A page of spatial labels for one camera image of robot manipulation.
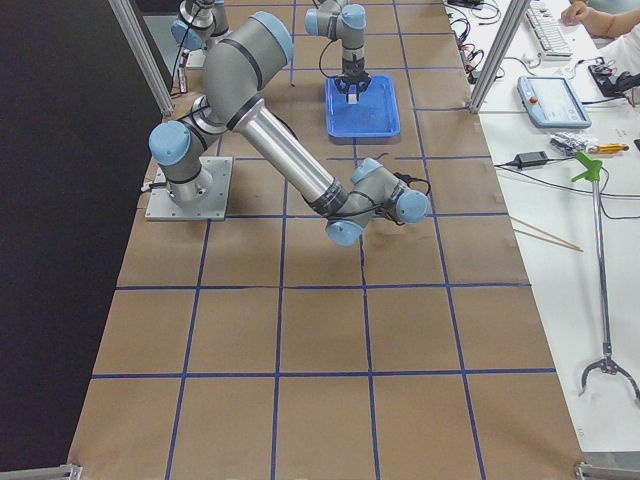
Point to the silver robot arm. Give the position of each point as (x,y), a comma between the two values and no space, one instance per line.
(236,70)
(200,24)

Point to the black power adapter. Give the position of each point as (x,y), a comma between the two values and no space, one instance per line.
(530,159)

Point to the blue plastic tray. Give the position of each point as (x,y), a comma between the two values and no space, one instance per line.
(375,115)

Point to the white keyboard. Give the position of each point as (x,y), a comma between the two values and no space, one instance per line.
(548,38)

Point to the teach pendant tablet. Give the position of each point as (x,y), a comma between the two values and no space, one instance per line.
(551,102)

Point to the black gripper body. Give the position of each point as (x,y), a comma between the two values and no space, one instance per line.
(352,67)

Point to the brown paper table cover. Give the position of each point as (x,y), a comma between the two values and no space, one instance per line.
(255,348)

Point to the wooden chopsticks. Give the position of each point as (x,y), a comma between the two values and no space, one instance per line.
(535,232)

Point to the green handled reacher grabber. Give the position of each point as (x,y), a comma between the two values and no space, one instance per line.
(606,364)

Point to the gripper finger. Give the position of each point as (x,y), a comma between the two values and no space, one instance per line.
(362,83)

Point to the yellow tool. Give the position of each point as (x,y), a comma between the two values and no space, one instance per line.
(608,149)

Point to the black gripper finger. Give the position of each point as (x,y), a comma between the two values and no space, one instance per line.
(341,84)

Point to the aluminium frame post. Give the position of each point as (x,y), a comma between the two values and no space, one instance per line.
(510,23)

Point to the person hand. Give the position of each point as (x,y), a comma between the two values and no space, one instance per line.
(576,13)

